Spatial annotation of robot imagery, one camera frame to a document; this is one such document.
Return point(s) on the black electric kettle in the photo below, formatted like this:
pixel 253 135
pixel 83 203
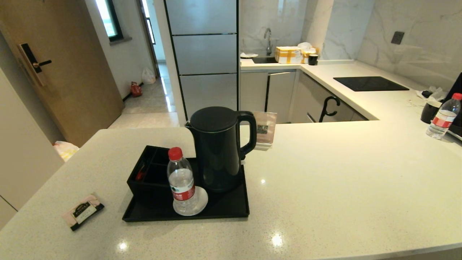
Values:
pixel 216 151

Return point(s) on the pink black tea packet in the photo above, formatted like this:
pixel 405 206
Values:
pixel 83 212

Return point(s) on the clear water bottle red cap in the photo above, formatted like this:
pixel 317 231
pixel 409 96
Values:
pixel 443 119
pixel 182 180

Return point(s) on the small black cup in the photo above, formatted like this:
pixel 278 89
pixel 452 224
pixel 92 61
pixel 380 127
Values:
pixel 313 60

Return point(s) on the acrylic QR code sign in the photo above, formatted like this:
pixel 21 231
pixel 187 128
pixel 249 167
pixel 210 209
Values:
pixel 267 126

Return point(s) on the grey kitchen base cabinet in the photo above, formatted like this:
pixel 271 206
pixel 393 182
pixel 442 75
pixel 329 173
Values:
pixel 281 94

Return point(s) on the white round saucer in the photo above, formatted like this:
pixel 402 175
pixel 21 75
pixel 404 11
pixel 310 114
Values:
pixel 202 200

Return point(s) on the white cloth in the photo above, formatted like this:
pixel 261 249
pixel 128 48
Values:
pixel 249 55

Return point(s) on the kitchen sink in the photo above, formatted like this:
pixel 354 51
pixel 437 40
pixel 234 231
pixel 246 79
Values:
pixel 264 60

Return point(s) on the black rectangular serving tray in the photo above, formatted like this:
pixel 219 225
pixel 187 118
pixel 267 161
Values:
pixel 223 207

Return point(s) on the grey refrigerator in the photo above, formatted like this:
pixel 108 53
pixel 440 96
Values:
pixel 205 54

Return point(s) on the cardboard box yellow tape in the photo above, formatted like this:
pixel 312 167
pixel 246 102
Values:
pixel 288 55

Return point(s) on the chrome faucet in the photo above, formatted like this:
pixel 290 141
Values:
pixel 269 39

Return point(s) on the black compartment organizer box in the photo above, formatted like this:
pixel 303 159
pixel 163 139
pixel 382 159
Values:
pixel 148 189

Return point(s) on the red bag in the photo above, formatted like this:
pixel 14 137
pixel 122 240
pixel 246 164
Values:
pixel 136 90

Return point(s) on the small box yellow tape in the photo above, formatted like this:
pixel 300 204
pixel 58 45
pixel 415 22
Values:
pixel 305 55

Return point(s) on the white crumpled bag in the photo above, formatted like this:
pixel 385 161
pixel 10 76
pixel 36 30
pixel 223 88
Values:
pixel 305 46

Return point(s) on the black induction cooktop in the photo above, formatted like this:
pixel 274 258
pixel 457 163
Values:
pixel 370 83

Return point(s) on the black framed window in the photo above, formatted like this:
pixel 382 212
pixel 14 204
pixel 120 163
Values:
pixel 108 18

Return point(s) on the yellow white plastic bag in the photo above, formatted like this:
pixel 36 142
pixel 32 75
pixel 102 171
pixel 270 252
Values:
pixel 65 150

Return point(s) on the brown wooden door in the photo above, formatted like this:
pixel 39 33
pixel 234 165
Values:
pixel 72 72

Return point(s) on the black mug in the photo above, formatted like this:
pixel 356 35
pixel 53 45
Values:
pixel 428 112

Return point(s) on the crumpled clear wrapper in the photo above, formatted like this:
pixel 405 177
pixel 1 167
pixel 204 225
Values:
pixel 435 94

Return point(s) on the dark wall socket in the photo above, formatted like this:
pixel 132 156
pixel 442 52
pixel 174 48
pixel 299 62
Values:
pixel 397 38

